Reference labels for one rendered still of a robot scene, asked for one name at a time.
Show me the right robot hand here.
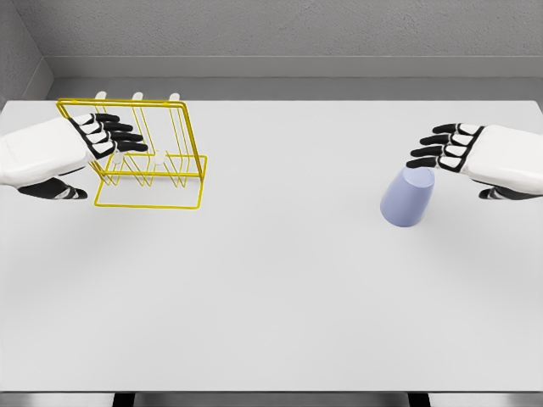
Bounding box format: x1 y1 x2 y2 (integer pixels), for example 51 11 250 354
406 123 543 202

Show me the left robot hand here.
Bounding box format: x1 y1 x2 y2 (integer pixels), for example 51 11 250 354
0 113 149 201

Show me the pale blue cup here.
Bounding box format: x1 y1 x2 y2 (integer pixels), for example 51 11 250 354
379 166 436 229

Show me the yellow wire cup holder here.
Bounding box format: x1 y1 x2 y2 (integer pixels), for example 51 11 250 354
56 92 209 210

